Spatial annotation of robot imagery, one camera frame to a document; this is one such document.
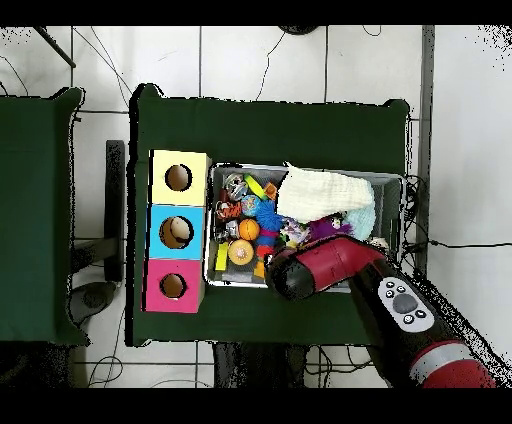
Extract shallow clear mesh bin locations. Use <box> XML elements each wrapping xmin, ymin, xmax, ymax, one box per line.
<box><xmin>206</xmin><ymin>162</ymin><xmax>405</xmax><ymax>293</ymax></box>

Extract cream waffle cloth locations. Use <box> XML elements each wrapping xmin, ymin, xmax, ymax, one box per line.
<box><xmin>275</xmin><ymin>163</ymin><xmax>376</xmax><ymax>225</ymax></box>

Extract black round base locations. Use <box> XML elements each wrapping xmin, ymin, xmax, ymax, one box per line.
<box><xmin>277</xmin><ymin>25</ymin><xmax>321</xmax><ymax>37</ymax></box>

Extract dark green table cloth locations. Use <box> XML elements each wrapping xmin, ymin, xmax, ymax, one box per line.
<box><xmin>127</xmin><ymin>83</ymin><xmax>413</xmax><ymax>349</ymax></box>

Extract blue patterned ball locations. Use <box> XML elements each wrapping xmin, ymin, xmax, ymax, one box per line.
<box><xmin>241</xmin><ymin>195</ymin><xmax>261</xmax><ymax>217</ymax></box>

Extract crushed silver can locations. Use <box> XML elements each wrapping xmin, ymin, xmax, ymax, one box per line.
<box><xmin>224</xmin><ymin>173</ymin><xmax>249</xmax><ymax>201</ymax></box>

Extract light blue knitted cloth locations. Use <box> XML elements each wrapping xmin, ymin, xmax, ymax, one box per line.
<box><xmin>343</xmin><ymin>201</ymin><xmax>377</xmax><ymax>241</ymax></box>

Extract purple spiky ball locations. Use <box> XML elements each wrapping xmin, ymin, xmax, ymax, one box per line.
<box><xmin>307</xmin><ymin>215</ymin><xmax>353</xmax><ymax>243</ymax></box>

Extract large blue spiky ball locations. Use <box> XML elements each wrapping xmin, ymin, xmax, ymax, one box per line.
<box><xmin>254</xmin><ymin>198</ymin><xmax>286</xmax><ymax>235</ymax></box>

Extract orange basketball toy ball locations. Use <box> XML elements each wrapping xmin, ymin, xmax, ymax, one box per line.
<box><xmin>238</xmin><ymin>218</ymin><xmax>261</xmax><ymax>242</ymax></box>

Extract black panel on stand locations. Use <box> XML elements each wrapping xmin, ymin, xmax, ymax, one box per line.
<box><xmin>70</xmin><ymin>139</ymin><xmax>128</xmax><ymax>317</ymax></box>

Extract wooden box with three holes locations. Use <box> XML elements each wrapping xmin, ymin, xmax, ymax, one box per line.
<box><xmin>143</xmin><ymin>149</ymin><xmax>213</xmax><ymax>315</ymax></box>

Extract side table with green cloth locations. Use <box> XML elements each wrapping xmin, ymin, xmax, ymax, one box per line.
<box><xmin>0</xmin><ymin>87</ymin><xmax>88</xmax><ymax>345</ymax></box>

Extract yellow-green plastic toy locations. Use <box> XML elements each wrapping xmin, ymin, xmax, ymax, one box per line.
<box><xmin>244</xmin><ymin>174</ymin><xmax>267</xmax><ymax>201</ymax></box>

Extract small yellow block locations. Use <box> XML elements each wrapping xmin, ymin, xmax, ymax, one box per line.
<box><xmin>215</xmin><ymin>243</ymin><xmax>230</xmax><ymax>273</ymax></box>

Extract tan orange ball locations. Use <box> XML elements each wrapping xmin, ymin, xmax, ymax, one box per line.
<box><xmin>227</xmin><ymin>239</ymin><xmax>255</xmax><ymax>267</ymax></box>

